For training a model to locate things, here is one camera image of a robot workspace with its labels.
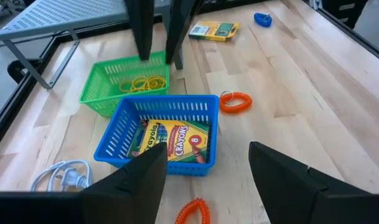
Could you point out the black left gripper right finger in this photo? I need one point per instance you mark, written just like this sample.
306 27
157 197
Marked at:
282 186

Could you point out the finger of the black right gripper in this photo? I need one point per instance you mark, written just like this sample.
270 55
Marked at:
142 28
180 25

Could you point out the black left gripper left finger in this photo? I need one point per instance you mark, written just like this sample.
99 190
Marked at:
136 193

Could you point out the yellow green crayon box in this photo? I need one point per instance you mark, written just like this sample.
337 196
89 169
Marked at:
214 31
183 140

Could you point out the yellow rubber band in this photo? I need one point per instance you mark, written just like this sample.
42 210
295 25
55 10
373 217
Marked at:
127 88
159 82
141 81

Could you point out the orange coil wristband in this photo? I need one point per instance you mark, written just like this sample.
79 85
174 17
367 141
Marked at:
248 102
195 203

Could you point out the blue plastic basket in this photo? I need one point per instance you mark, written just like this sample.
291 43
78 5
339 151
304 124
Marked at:
176 98

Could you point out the green plastic basket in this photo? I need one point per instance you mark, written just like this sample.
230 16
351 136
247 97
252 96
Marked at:
96 90

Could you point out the blue coil wristband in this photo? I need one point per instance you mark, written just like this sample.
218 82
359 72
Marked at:
258 20

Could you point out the clear plastic bag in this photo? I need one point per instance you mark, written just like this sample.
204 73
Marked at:
72 180

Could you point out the grey perforated metal shelf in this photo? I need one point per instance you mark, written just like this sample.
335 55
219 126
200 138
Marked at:
68 12

